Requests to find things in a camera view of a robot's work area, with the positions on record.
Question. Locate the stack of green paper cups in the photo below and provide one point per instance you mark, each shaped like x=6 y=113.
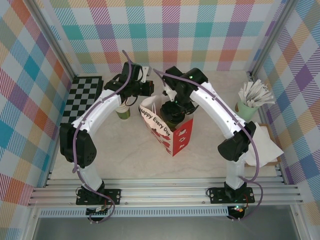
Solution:
x=123 y=113

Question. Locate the black plastic cup lid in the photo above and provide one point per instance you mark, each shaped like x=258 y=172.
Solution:
x=166 y=112

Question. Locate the white red printed paper bag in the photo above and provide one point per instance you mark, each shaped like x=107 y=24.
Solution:
x=182 y=140

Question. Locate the white paper napkin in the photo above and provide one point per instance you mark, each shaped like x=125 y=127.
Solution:
x=265 y=150

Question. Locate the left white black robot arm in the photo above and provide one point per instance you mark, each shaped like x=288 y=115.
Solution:
x=100 y=112

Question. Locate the black grey chessboard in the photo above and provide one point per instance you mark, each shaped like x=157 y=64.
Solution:
x=80 y=95

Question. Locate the mint green holder cup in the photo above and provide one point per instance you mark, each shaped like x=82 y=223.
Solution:
x=246 y=113

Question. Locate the white wrapped straws bundle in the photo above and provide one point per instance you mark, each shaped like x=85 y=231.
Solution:
x=255 y=93

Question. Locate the left small circuit board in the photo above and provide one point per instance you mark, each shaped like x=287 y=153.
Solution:
x=98 y=211

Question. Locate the small circuit board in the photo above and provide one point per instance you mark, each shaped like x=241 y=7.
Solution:
x=98 y=211
x=237 y=209

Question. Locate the right small circuit board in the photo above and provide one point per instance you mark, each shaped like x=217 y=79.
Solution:
x=237 y=209

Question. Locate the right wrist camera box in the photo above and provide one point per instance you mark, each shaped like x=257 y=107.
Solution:
x=170 y=93

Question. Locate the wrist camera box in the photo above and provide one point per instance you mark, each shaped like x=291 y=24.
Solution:
x=170 y=93
x=147 y=72

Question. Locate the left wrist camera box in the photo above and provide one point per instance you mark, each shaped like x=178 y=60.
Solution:
x=147 y=72

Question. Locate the left aluminium corner post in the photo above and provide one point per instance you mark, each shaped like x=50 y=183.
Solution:
x=51 y=37

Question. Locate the aluminium corner post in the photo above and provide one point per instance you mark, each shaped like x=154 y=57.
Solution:
x=271 y=37
x=51 y=37

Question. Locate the right aluminium corner post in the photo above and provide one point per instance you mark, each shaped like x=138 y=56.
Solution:
x=271 y=37

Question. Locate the aluminium rail frame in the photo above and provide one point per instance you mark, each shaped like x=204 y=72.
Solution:
x=162 y=192

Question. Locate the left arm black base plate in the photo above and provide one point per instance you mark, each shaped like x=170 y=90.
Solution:
x=112 y=196

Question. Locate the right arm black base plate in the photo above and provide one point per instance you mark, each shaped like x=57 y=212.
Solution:
x=217 y=195

